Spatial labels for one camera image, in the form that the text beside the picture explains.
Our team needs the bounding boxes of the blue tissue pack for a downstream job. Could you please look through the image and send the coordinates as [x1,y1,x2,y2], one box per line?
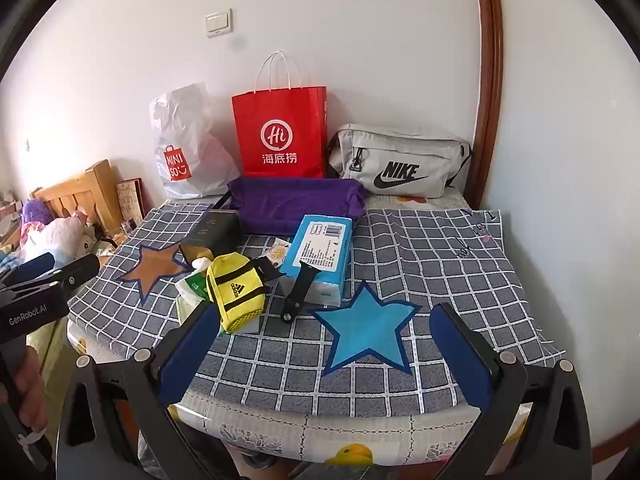
[281,214,355,306]

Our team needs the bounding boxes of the purple towel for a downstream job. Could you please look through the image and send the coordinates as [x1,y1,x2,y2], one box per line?
[227,176,367,237]

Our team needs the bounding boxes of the purple plush toy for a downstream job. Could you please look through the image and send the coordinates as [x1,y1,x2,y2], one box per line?
[21,199,53,226]

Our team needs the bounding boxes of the fruit print packet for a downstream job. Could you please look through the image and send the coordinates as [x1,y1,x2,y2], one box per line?
[262,240,292,268]

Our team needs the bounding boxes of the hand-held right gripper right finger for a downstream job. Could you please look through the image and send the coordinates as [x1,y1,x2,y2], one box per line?
[429,302,593,480]

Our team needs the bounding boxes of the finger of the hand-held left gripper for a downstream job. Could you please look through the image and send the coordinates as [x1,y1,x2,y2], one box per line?
[30,254,101,293]
[9,253,56,283]

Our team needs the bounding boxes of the person's left hand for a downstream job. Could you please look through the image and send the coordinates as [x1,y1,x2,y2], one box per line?
[0,345,48,428]

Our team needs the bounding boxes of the pale yellow bedding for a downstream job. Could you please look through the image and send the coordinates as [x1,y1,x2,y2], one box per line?
[25,310,76,391]

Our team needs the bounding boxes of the dark green tin box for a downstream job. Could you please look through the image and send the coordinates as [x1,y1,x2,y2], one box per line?
[179,211,246,265]

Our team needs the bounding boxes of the green pocket tissue packet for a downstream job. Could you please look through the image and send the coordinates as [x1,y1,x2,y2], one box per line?
[175,266,221,331]

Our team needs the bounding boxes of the grey waist bag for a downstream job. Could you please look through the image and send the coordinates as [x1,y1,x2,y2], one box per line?
[327,123,473,198]

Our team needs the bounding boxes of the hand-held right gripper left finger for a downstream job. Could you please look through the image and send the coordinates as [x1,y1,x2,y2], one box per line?
[65,301,223,480]

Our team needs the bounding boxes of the yellow mini bag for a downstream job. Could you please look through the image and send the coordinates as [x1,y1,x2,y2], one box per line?
[206,254,283,334]

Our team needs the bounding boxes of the brown book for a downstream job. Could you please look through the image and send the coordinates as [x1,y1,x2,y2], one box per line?
[116,178,146,228]

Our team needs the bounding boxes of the white light switch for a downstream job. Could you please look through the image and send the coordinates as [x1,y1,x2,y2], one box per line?
[205,9,234,37]

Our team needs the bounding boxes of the wooden headboard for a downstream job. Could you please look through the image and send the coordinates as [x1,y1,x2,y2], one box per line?
[32,160,123,231]

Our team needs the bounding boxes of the white printed bed sheet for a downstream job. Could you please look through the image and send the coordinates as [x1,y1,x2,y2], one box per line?
[67,187,551,468]

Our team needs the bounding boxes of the wooden door frame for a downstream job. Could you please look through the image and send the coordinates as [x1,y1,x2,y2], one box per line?
[470,0,503,211]

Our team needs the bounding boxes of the white plush toy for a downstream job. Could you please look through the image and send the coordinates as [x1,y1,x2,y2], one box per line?
[20,217,101,261]

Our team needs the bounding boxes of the red paper bag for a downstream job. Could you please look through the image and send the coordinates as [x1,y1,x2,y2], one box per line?
[231,51,328,180]

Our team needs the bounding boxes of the white plastic shopping bag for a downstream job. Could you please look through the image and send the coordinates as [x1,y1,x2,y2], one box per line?
[149,81,241,200]

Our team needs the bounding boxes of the black watch strap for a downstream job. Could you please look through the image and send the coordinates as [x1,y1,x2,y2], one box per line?
[281,265,326,323]

